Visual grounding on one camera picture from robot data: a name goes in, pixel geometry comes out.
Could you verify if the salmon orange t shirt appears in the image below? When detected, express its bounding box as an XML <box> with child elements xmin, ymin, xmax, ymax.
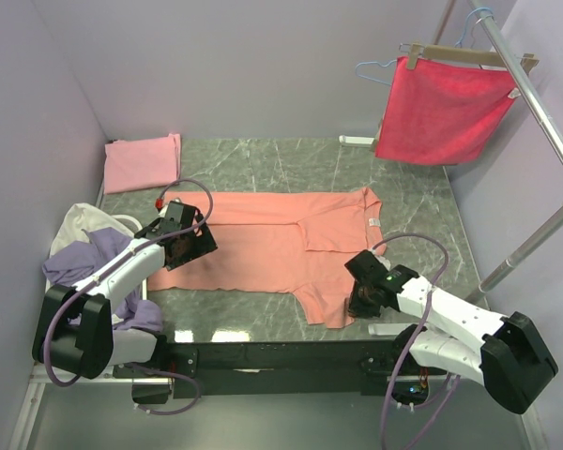
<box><xmin>148</xmin><ymin>187</ymin><xmax>383</xmax><ymax>329</ymax></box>

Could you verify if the metal clothes rack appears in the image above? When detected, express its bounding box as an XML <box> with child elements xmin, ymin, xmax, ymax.
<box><xmin>332</xmin><ymin>1</ymin><xmax>563</xmax><ymax>361</ymax></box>

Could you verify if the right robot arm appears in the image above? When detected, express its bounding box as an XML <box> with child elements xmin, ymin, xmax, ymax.
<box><xmin>345</xmin><ymin>250</ymin><xmax>558</xmax><ymax>414</ymax></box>

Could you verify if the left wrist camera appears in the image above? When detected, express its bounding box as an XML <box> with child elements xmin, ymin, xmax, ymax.
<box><xmin>155</xmin><ymin>198</ymin><xmax>181</xmax><ymax>218</ymax></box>

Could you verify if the lavender purple t shirt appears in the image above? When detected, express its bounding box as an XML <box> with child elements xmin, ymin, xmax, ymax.
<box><xmin>42</xmin><ymin>227</ymin><xmax>164</xmax><ymax>333</ymax></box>

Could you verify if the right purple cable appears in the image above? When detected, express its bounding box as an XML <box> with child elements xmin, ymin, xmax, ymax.
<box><xmin>368</xmin><ymin>232</ymin><xmax>461</xmax><ymax>450</ymax></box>

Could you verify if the aluminium rail frame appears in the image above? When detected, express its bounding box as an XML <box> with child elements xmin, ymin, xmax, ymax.
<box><xmin>28</xmin><ymin>365</ymin><xmax>133</xmax><ymax>383</ymax></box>

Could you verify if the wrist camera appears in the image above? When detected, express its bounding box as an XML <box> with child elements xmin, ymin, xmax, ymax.
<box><xmin>155</xmin><ymin>198</ymin><xmax>181</xmax><ymax>218</ymax></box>
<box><xmin>374</xmin><ymin>254</ymin><xmax>391</xmax><ymax>270</ymax></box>

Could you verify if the white laundry basket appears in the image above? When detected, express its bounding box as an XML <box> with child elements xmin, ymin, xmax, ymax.
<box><xmin>41</xmin><ymin>213</ymin><xmax>151</xmax><ymax>351</ymax></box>

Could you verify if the red microfiber towel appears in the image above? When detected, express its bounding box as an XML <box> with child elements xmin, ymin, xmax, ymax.
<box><xmin>375</xmin><ymin>57</ymin><xmax>516</xmax><ymax>165</ymax></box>

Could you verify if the folded pink t shirt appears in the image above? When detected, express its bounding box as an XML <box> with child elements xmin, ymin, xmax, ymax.
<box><xmin>103</xmin><ymin>134</ymin><xmax>182</xmax><ymax>194</ymax></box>

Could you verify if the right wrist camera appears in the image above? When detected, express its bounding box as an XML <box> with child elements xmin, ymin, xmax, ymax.
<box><xmin>374</xmin><ymin>254</ymin><xmax>391</xmax><ymax>270</ymax></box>

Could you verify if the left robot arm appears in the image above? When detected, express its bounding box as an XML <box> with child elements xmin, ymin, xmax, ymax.
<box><xmin>32</xmin><ymin>201</ymin><xmax>217</xmax><ymax>387</ymax></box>

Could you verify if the blue wire hanger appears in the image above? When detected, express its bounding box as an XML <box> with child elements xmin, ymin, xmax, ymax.
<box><xmin>355</xmin><ymin>7</ymin><xmax>494</xmax><ymax>86</ymax></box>

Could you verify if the white t shirt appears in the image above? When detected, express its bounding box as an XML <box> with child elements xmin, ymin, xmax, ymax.
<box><xmin>49</xmin><ymin>202</ymin><xmax>130</xmax><ymax>257</ymax></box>

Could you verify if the wooden clip hanger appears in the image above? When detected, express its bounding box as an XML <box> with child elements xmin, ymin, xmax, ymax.
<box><xmin>398</xmin><ymin>40</ymin><xmax>540</xmax><ymax>71</ymax></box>

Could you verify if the black base beam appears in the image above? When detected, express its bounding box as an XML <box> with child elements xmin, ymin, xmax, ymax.
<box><xmin>141</xmin><ymin>339</ymin><xmax>400</xmax><ymax>396</ymax></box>

